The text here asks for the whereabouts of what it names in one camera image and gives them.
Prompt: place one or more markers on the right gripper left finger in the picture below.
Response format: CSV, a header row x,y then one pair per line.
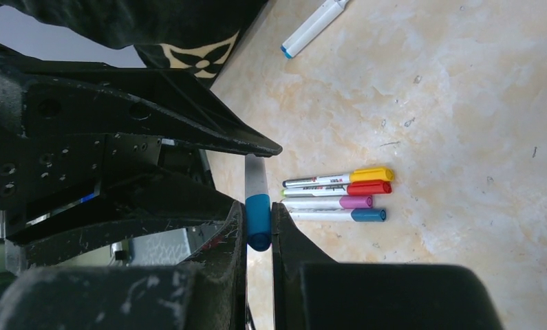
x,y
205,291

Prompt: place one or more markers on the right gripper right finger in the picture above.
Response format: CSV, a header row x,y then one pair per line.
x,y
313,291

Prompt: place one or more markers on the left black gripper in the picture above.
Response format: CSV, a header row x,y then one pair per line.
x,y
70,128

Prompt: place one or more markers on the light blue cap marker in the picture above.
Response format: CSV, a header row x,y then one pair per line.
x,y
257,203

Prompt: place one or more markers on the orange cap white marker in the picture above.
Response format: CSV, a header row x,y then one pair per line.
x,y
360,175

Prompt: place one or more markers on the teal cap white marker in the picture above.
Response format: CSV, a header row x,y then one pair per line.
x,y
316,29

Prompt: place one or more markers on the blue cap white marker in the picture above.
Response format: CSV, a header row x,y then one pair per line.
x,y
356,215

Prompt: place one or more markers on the pink cap white marker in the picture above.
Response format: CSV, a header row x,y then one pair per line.
x,y
328,203

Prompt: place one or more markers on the black floral blanket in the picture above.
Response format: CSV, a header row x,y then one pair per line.
x,y
197,37

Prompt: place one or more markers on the red cap white marker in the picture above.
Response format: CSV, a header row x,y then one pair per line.
x,y
361,188

